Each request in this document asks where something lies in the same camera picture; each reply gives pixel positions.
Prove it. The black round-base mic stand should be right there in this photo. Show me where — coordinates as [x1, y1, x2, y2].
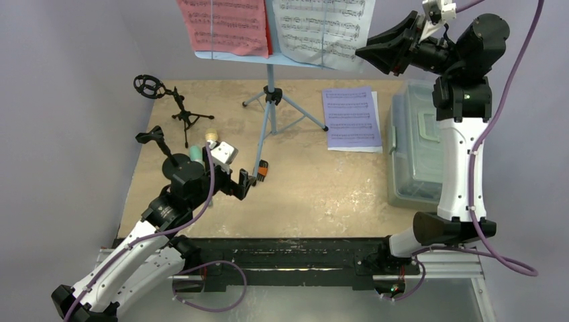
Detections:
[135, 125, 201, 179]

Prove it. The black tripod mic stand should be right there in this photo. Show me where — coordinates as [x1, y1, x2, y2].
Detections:
[133, 73, 215, 150]

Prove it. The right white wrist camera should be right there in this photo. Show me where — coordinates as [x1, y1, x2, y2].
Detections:
[419, 0, 457, 42]

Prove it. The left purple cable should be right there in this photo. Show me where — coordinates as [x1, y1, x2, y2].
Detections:
[62, 142, 248, 322]

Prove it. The clear plastic storage box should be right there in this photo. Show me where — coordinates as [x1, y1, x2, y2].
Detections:
[386, 80, 443, 212]

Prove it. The red sheet music page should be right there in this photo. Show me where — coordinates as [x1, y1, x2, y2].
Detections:
[176, 0, 268, 58]

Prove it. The purple cable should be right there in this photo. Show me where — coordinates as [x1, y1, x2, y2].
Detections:
[380, 0, 546, 303]
[62, 142, 248, 322]

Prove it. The blue music stand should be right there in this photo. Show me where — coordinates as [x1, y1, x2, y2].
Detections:
[194, 0, 353, 178]

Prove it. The bright red sheet behind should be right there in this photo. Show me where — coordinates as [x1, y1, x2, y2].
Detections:
[265, 15, 273, 56]

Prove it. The orange hex key set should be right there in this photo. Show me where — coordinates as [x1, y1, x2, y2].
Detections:
[256, 160, 268, 182]

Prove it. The green microphone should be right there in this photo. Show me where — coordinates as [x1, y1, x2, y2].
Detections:
[189, 145, 204, 165]

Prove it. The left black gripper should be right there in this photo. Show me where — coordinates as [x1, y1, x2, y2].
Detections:
[188, 147, 254, 210]

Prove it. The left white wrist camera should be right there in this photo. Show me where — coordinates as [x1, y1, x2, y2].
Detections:
[207, 140, 238, 174]

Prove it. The purple sheet music page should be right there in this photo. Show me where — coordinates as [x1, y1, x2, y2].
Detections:
[322, 86, 383, 153]

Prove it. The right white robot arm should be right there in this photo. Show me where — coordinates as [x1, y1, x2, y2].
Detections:
[355, 11, 510, 273]

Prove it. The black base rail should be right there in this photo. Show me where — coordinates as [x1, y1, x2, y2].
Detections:
[91, 237, 485, 294]

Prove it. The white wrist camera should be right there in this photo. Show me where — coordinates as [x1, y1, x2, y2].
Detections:
[419, 0, 457, 42]
[207, 140, 238, 174]

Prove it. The beige microphone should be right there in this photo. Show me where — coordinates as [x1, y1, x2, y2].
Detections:
[205, 127, 219, 144]

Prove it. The white sheet music page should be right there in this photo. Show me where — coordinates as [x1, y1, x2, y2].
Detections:
[271, 0, 376, 72]

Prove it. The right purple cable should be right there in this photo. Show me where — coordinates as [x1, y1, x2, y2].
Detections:
[380, 0, 546, 303]

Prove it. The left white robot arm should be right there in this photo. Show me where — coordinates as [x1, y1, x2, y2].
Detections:
[51, 149, 256, 321]

